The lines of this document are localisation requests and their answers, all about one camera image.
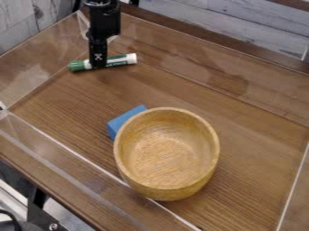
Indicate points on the blue rectangular block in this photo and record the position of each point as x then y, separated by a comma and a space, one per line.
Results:
117, 121

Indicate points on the green and white marker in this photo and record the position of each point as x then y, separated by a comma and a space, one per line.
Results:
113, 61

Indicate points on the black metal table frame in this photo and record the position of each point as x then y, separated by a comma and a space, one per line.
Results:
37, 216

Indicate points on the brown wooden bowl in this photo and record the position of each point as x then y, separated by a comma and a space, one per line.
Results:
165, 151

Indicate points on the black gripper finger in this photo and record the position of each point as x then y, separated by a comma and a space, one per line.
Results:
97, 53

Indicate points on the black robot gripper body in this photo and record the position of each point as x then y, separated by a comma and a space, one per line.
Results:
103, 6

